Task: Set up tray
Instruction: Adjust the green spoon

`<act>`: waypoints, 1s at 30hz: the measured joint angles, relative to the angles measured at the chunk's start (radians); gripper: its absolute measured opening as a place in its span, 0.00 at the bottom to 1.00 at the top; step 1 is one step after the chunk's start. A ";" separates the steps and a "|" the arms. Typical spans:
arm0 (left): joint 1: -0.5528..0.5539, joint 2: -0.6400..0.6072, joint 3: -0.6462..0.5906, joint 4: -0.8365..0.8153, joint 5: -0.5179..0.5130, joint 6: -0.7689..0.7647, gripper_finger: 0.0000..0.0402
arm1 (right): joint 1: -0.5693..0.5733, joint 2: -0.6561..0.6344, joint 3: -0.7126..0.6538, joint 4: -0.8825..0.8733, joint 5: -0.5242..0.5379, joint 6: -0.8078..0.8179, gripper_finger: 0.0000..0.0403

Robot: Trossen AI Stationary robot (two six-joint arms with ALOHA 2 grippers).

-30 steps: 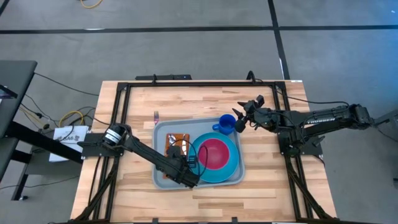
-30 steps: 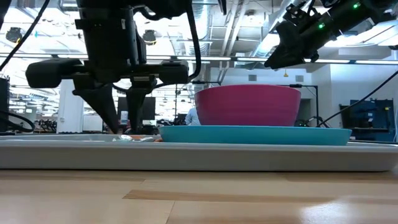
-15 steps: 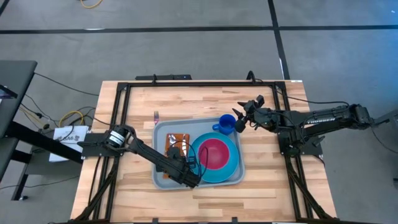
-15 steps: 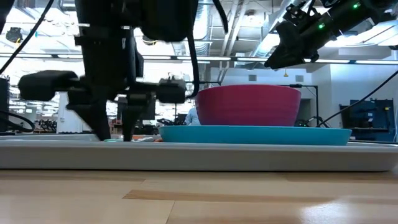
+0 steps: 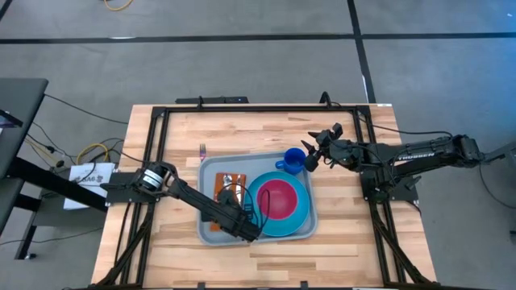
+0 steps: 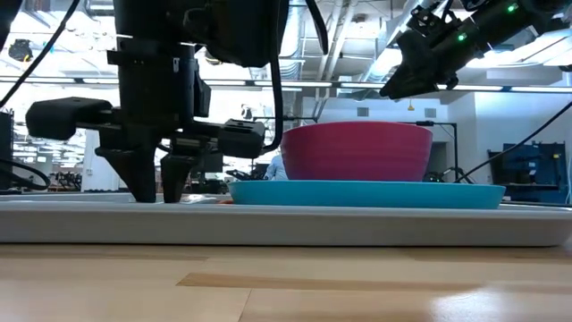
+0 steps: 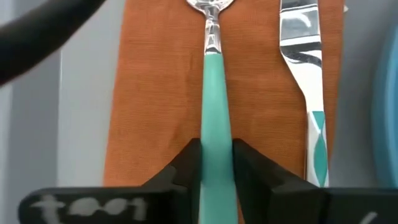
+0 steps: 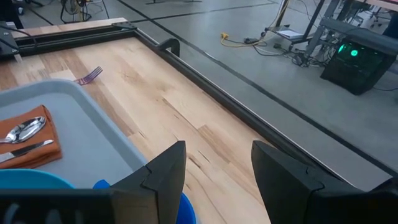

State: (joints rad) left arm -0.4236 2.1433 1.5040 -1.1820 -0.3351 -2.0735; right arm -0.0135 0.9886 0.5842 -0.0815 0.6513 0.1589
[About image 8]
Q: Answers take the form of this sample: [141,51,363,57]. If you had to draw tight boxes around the orange floor cable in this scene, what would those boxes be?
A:
[220,32,266,49]

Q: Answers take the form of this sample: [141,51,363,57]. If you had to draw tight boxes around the black computer tower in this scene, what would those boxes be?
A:
[320,36,398,96]

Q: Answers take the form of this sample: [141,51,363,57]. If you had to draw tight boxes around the black frame clamp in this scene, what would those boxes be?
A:
[157,37,181,58]

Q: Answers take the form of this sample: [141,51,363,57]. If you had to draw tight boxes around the blue plastic mug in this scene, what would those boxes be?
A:
[92,179,198,224]

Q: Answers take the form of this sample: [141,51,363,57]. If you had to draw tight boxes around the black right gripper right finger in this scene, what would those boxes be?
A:
[251,140,398,224]

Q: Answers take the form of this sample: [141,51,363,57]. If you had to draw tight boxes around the teal plastic plate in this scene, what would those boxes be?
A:
[0,169,75,190]

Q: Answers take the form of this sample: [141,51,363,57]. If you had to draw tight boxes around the black aluminium table frame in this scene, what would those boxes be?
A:
[12,21,398,190]

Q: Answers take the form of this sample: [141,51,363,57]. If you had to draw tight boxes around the metal spoon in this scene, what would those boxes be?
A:
[0,116,47,145]

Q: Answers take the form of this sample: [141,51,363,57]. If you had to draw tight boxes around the grey plastic tray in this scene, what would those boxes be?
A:
[0,78,147,191]

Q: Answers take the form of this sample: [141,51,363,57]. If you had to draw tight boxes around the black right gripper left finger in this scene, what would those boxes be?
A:
[110,140,188,224]

